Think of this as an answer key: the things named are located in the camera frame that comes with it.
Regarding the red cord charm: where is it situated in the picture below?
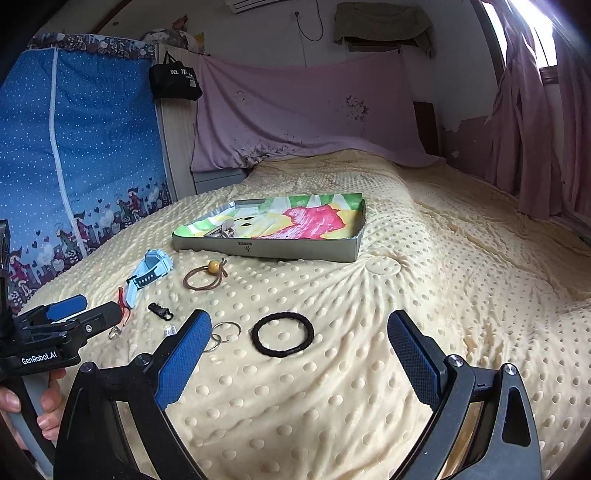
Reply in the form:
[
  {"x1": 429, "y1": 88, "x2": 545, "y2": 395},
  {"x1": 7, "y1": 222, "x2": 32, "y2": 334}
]
[{"x1": 108, "y1": 286, "x2": 136, "y2": 340}]

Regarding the black tote bag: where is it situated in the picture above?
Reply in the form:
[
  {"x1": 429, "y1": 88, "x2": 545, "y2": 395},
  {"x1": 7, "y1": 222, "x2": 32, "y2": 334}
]
[{"x1": 148, "y1": 52, "x2": 204, "y2": 101}]

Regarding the blue printed wardrobe cover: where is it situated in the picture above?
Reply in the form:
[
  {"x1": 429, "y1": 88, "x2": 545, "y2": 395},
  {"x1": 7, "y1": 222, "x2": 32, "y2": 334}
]
[{"x1": 0, "y1": 33, "x2": 174, "y2": 315}]

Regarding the pile of stuffed toys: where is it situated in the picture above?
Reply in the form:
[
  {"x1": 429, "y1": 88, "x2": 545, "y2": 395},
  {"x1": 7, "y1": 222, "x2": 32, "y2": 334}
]
[{"x1": 137, "y1": 14, "x2": 206, "y2": 57}]

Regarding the wooden headboard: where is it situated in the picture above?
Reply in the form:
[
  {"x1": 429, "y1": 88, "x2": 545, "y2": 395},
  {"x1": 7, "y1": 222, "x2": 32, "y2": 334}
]
[{"x1": 156, "y1": 44, "x2": 250, "y2": 200}]

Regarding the pink hanging sheet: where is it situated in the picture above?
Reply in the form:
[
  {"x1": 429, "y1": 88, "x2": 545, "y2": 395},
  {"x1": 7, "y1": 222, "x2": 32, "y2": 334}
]
[{"x1": 191, "y1": 48, "x2": 447, "y2": 172}]

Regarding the grey carabiner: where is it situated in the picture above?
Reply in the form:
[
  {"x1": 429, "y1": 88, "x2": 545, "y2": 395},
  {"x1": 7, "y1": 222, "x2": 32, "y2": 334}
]
[{"x1": 203, "y1": 220, "x2": 238, "y2": 240}]

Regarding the person's left hand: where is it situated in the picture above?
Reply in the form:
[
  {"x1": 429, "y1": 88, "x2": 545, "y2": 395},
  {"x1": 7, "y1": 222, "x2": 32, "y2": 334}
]
[{"x1": 0, "y1": 368, "x2": 68, "y2": 450}]

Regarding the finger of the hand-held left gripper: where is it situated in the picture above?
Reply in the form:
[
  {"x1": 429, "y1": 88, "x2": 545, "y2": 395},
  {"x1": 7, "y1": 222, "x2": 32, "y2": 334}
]
[
  {"x1": 16, "y1": 294, "x2": 89, "y2": 326},
  {"x1": 28, "y1": 302, "x2": 123, "y2": 354}
]

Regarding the pink curtain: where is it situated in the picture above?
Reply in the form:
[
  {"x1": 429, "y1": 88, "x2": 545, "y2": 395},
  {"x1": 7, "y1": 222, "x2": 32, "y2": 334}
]
[{"x1": 480, "y1": 0, "x2": 591, "y2": 223}]

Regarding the white air conditioner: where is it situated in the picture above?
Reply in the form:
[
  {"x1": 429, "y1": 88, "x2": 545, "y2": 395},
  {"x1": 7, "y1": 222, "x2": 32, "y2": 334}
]
[{"x1": 225, "y1": 0, "x2": 274, "y2": 13}]

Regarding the colourful painted paper lining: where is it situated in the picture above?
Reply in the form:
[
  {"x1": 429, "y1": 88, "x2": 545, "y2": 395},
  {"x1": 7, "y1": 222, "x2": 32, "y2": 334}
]
[{"x1": 182, "y1": 194, "x2": 365, "y2": 241}]

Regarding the brown hair tie yellow bead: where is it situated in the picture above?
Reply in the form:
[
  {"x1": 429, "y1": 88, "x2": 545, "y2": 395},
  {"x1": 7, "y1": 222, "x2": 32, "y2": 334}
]
[{"x1": 184, "y1": 258, "x2": 229, "y2": 291}]

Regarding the grey metal tray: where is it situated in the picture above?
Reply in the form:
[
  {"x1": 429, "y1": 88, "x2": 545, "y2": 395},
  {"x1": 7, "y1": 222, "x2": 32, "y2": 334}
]
[{"x1": 172, "y1": 193, "x2": 368, "y2": 263}]

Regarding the light blue wrist watch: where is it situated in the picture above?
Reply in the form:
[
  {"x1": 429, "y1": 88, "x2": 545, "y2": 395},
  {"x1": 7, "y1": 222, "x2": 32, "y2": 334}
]
[{"x1": 126, "y1": 248, "x2": 174, "y2": 309}]

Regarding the yellow dotted blanket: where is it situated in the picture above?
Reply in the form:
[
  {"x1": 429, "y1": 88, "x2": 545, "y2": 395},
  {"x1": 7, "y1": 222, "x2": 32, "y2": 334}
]
[{"x1": 18, "y1": 148, "x2": 591, "y2": 480}]

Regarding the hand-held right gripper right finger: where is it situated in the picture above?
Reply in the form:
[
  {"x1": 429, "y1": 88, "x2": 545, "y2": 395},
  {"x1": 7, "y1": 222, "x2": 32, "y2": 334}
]
[{"x1": 387, "y1": 309, "x2": 544, "y2": 480}]

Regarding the black braided hair tie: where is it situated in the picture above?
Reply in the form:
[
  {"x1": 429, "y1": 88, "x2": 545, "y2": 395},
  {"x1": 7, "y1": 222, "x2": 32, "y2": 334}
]
[{"x1": 251, "y1": 312, "x2": 315, "y2": 357}]

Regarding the green draped cloth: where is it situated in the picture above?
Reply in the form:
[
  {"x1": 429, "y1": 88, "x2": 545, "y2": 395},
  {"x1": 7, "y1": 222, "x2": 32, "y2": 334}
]
[{"x1": 333, "y1": 2, "x2": 435, "y2": 59}]

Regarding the black wall cable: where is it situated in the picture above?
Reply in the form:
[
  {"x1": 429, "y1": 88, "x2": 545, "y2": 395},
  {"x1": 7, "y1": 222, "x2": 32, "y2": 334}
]
[{"x1": 294, "y1": 11, "x2": 325, "y2": 43}]

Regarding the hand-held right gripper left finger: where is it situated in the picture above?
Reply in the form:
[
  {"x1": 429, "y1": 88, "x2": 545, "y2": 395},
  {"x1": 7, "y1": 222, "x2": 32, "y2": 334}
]
[{"x1": 54, "y1": 309, "x2": 212, "y2": 480}]

